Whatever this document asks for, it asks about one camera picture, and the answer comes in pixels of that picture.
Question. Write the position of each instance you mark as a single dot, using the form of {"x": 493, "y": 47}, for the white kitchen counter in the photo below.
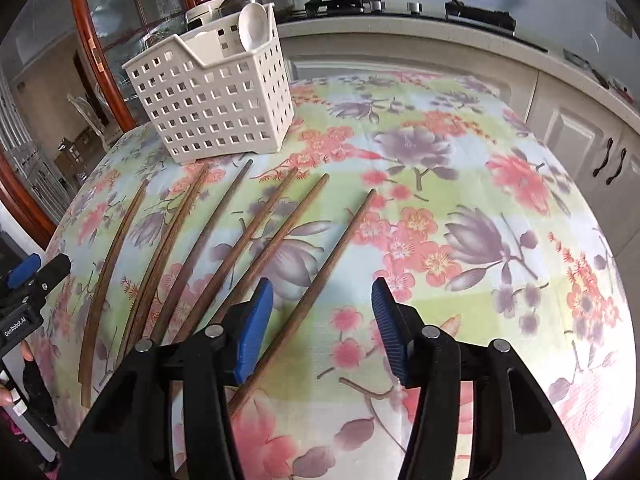
{"x": 400, "y": 30}

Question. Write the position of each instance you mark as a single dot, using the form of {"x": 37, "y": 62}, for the wall power socket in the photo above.
{"x": 620, "y": 17}

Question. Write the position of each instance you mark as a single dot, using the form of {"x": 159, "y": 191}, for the wooden framed glass door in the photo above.
{"x": 82, "y": 25}

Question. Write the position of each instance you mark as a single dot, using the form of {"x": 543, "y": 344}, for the floral tablecloth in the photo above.
{"x": 450, "y": 260}

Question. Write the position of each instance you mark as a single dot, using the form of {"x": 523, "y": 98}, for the white plastic spoon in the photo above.
{"x": 252, "y": 22}

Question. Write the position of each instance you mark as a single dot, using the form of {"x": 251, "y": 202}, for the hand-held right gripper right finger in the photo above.
{"x": 387, "y": 330}

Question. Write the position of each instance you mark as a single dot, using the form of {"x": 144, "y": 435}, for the person's left hand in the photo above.
{"x": 4, "y": 396}

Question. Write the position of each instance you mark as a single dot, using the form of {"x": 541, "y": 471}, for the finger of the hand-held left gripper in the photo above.
{"x": 55, "y": 267}
{"x": 22, "y": 268}

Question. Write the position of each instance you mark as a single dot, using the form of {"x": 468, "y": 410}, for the white rice cooker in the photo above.
{"x": 200, "y": 12}

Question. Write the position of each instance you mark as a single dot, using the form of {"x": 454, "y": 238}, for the white perforated plastic basket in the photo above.
{"x": 215, "y": 105}

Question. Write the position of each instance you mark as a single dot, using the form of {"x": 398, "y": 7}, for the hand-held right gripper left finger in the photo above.
{"x": 255, "y": 330}

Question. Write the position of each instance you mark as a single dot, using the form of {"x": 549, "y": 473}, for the black gas stove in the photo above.
{"x": 380, "y": 6}

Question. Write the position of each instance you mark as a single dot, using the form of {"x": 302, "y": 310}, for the white dining chair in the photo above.
{"x": 90, "y": 115}

